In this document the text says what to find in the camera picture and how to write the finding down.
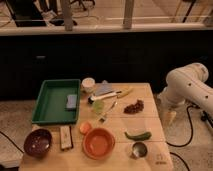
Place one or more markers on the grey blue cloth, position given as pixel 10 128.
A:
pixel 104 88

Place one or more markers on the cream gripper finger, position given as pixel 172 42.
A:
pixel 169 116

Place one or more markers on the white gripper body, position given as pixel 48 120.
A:
pixel 170 99

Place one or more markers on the small metal fork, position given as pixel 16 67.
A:
pixel 104 116

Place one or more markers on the dark purple bowl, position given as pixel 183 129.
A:
pixel 38 143

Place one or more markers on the white chocolate bar box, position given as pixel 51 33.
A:
pixel 65 138

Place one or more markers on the blue sponge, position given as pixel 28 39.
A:
pixel 71 101

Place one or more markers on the white small cup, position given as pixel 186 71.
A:
pixel 88 84

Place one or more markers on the dark red grape bunch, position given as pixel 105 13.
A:
pixel 134 108

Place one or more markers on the green plastic tray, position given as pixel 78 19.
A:
pixel 51 102

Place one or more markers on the orange carrot piece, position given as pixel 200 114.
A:
pixel 85 127

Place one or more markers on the small metal cup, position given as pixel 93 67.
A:
pixel 139 150

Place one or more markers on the red orange bowl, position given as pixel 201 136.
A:
pixel 98 143

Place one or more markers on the yellow banana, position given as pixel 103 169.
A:
pixel 125 92

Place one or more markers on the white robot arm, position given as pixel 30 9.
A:
pixel 186 83

